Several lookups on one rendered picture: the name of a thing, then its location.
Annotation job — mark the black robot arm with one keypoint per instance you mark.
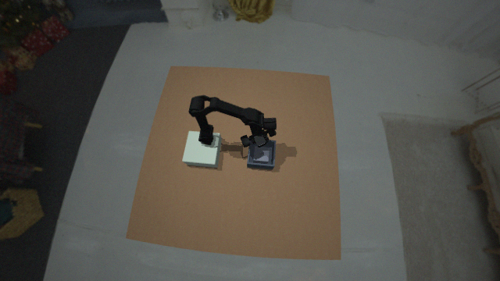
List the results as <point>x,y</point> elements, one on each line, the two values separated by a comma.
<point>249,116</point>

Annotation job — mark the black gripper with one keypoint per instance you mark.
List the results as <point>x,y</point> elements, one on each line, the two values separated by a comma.
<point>246,141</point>

